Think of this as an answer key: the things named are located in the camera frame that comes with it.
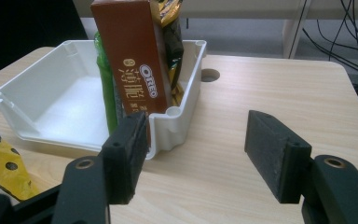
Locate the brown cookie box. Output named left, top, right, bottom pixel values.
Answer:
left=89, top=0, right=174, bottom=118

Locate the black curtain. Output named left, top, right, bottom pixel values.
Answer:
left=0, top=0, right=90, bottom=82

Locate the green snack packet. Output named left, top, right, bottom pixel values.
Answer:
left=93, top=31, right=119, bottom=135

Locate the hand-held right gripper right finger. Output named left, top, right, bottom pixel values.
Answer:
left=243, top=109, right=312, bottom=204

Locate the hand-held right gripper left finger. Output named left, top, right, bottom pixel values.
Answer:
left=101, top=111, right=148, bottom=205

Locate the white plastic bin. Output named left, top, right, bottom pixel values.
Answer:
left=0, top=39, right=208, bottom=161

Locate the beige background desk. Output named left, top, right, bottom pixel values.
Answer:
left=73, top=0, right=358, bottom=60

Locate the clear plastic bag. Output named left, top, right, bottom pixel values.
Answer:
left=0, top=121, right=41, bottom=202

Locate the bunch of black cables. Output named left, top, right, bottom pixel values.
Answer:
left=292, top=0, right=358, bottom=79

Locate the yellow black chip bag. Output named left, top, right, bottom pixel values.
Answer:
left=150, top=0, right=186, bottom=107

